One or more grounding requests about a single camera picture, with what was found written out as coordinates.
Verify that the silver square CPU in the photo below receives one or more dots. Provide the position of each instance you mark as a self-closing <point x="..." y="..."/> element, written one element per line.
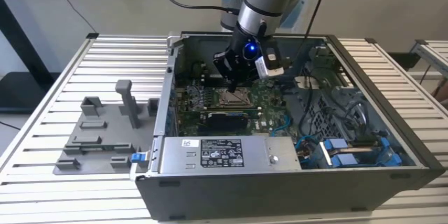
<point x="234" y="96"/>

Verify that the metal CPU socket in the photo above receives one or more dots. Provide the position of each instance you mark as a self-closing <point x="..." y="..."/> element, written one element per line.
<point x="234" y="103"/>

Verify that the green motherboard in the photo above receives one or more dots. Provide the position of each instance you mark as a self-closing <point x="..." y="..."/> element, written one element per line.
<point x="270" y="103"/>

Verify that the black graphics card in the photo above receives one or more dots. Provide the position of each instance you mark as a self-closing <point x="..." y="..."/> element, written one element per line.
<point x="227" y="123"/>

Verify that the grey metal drive cage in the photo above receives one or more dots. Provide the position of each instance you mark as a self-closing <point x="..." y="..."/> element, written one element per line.
<point x="326" y="119"/>

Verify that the silver power supply unit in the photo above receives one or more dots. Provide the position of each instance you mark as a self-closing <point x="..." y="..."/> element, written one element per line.
<point x="182" y="155"/>

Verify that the blue disk carrier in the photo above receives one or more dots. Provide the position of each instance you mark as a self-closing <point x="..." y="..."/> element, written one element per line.
<point x="344" y="160"/>
<point x="336" y="144"/>

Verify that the black crate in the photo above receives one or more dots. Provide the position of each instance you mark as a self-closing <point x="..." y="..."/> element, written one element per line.
<point x="403" y="61"/>

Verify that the blue case latch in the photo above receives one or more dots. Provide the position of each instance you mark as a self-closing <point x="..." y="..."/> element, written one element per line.
<point x="138" y="157"/>

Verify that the grey plastic parts rack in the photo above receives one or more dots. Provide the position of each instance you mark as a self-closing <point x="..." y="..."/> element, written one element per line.
<point x="104" y="134"/>

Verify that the dark grey PC case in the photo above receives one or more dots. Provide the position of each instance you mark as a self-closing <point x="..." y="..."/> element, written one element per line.
<point x="244" y="195"/>

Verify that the metal slatted side table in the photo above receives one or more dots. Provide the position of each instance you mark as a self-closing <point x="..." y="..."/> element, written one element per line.
<point x="435" y="53"/>

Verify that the black floor stand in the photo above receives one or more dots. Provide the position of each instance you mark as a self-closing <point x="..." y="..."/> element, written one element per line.
<point x="23" y="40"/>

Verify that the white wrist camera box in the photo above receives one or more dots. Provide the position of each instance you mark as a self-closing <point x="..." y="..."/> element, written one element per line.
<point x="270" y="65"/>

